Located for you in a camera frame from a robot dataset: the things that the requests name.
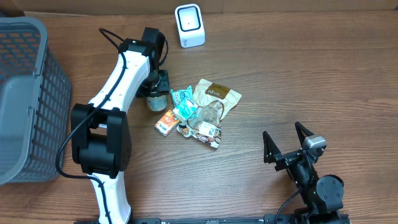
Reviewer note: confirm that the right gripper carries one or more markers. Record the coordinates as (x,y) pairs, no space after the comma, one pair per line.
(272,150)

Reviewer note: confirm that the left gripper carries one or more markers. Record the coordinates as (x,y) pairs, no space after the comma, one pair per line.
(163,88)

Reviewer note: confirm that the green-lidded jar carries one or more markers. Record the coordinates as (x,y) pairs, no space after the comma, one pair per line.
(157,103)

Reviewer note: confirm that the orange small packet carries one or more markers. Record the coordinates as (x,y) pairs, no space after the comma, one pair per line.
(167,123)

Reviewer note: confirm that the teal small tissue packet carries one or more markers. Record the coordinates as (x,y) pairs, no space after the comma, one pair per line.
(185,109)

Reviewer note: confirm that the beige brown snack pouch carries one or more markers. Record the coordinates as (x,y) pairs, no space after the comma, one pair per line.
(212,102)

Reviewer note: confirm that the teal long snack packet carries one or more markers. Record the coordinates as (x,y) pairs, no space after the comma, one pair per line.
(179,96)

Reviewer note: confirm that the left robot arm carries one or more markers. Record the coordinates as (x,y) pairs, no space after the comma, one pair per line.
(100,136)

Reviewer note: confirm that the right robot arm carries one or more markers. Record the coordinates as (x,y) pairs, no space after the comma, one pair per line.
(317,199)

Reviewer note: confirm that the white barcode scanner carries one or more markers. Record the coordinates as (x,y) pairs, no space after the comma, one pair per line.
(190,25)

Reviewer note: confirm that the grey plastic shopping basket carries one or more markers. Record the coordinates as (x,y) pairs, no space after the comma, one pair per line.
(35,102)

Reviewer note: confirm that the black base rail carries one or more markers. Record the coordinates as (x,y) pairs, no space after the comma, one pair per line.
(211,221)

